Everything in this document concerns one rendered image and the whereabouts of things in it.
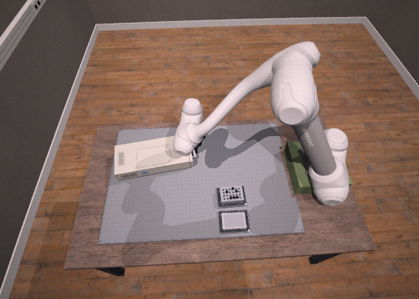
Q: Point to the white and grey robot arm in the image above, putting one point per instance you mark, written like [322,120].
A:
[294,102]

